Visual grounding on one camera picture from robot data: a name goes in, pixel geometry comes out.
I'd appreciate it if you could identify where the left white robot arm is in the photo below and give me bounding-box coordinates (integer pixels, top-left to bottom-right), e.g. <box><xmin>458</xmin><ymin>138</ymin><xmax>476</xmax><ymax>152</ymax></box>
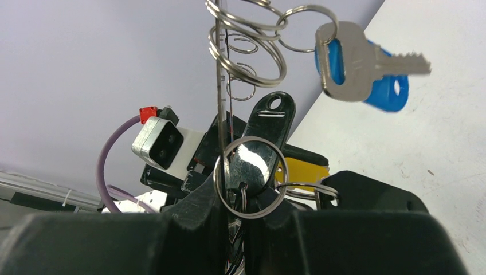
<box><xmin>96</xmin><ymin>107</ymin><xmax>329</xmax><ymax>213</ymax></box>

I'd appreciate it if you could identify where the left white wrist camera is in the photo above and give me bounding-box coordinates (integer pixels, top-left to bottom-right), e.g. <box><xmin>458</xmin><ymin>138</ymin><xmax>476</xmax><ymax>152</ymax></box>
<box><xmin>131</xmin><ymin>116</ymin><xmax>205</xmax><ymax>180</ymax></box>

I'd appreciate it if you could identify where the black key tag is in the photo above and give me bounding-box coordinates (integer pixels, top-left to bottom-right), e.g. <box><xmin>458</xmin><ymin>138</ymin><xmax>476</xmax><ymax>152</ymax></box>
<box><xmin>225</xmin><ymin>91</ymin><xmax>296</xmax><ymax>197</ymax></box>

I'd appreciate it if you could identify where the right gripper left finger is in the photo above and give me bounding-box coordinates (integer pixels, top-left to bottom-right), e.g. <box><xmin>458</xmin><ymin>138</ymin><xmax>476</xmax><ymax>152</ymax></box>
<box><xmin>1</xmin><ymin>179</ymin><xmax>228</xmax><ymax>274</ymax></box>

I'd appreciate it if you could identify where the blue key tag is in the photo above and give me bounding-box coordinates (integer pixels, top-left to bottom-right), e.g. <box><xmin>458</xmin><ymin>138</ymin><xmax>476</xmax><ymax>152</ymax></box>
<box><xmin>327</xmin><ymin>40</ymin><xmax>409</xmax><ymax>112</ymax></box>

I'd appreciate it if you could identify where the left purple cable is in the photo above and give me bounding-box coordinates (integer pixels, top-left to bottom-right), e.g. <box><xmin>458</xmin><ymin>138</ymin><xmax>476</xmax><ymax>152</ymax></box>
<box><xmin>95</xmin><ymin>114</ymin><xmax>160</xmax><ymax>214</ymax></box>

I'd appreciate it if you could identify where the yellow key tag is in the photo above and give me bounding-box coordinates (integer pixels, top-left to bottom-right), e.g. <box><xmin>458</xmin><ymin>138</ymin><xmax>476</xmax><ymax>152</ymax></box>
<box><xmin>275</xmin><ymin>157</ymin><xmax>330</xmax><ymax>192</ymax></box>

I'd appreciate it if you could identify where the silver key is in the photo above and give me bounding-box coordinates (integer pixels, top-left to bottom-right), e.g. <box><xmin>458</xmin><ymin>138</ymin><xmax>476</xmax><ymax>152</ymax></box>
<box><xmin>315</xmin><ymin>21</ymin><xmax>431</xmax><ymax>102</ymax></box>

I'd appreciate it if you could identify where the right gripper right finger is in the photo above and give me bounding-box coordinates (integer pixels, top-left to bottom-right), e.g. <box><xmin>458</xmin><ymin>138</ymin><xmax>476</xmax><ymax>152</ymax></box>
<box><xmin>245</xmin><ymin>171</ymin><xmax>467</xmax><ymax>274</ymax></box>

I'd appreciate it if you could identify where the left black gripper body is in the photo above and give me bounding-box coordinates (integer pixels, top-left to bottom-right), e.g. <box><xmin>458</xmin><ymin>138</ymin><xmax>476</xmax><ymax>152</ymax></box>
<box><xmin>139</xmin><ymin>107</ymin><xmax>330</xmax><ymax>195</ymax></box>

